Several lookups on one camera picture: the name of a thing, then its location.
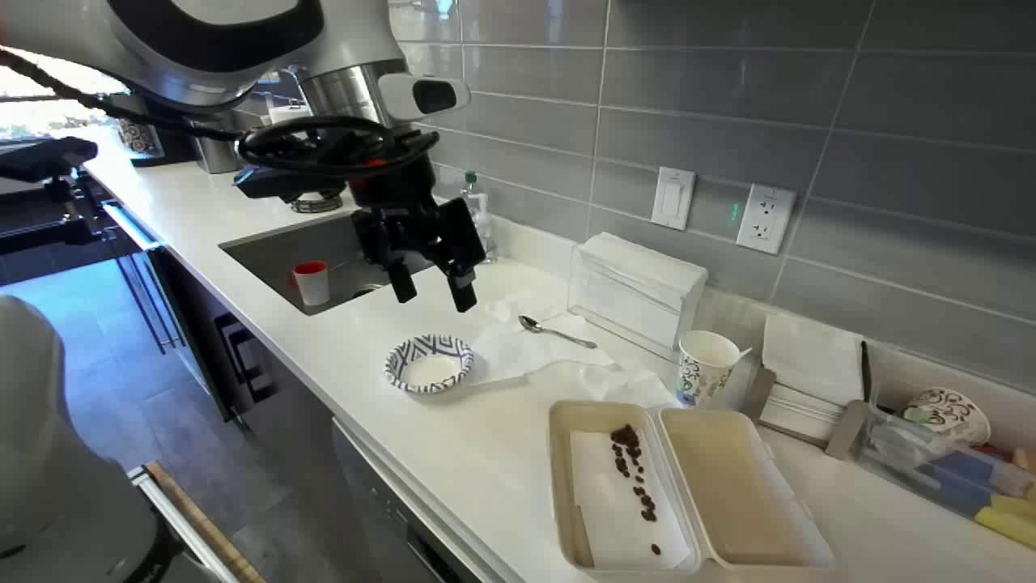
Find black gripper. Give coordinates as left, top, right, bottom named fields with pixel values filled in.
left=349, top=159, right=489, bottom=316

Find metal spoon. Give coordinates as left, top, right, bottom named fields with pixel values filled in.
left=514, top=312, right=601, bottom=351

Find brown coffee beans pile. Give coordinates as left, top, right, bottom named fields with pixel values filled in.
left=609, top=421, right=664, bottom=560

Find white cutting board tray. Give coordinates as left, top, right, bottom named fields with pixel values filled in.
left=549, top=398, right=840, bottom=577

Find blue patterned paper bowl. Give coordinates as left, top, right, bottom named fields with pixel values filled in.
left=383, top=329, right=476, bottom=398

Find red and white cup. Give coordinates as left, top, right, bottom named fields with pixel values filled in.
left=293, top=260, right=333, bottom=315

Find patterned paper cup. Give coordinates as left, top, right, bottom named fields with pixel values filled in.
left=675, top=327, right=748, bottom=407

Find clear sanitizer bottle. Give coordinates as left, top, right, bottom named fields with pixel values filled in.
left=474, top=191, right=499, bottom=264

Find clear crumpled plastic wrap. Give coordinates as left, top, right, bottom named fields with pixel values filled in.
left=469, top=295, right=677, bottom=407

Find stainless steel sink basin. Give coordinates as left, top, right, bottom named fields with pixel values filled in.
left=216, top=206, right=446, bottom=316

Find white napkin dispenser box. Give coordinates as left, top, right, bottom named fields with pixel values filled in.
left=568, top=231, right=713, bottom=358

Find dark cabinet drawers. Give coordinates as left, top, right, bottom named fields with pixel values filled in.
left=149, top=245, right=339, bottom=428

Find stainless dishwasher front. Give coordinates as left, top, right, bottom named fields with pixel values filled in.
left=329, top=414, right=511, bottom=583

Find white napkin liner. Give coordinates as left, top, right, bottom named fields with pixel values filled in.
left=568, top=428, right=694, bottom=574

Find black coffee machine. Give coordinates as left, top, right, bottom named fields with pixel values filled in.
left=108, top=92, right=203, bottom=167

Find wooden cart edge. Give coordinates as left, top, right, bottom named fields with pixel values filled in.
left=139, top=464, right=269, bottom=583

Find white paper towel stack box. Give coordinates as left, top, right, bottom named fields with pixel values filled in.
left=756, top=308, right=884, bottom=446

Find black equipment stand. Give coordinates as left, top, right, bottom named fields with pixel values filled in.
left=0, top=132, right=103, bottom=251

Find clear box of coloured packets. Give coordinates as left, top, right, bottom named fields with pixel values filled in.
left=824, top=398, right=1036, bottom=552

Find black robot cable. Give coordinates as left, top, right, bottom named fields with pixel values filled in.
left=0, top=46, right=443, bottom=204

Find white light switch plate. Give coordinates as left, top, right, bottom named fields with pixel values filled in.
left=649, top=166, right=700, bottom=232

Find white wall outlet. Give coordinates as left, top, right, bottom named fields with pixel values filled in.
left=736, top=181, right=799, bottom=260

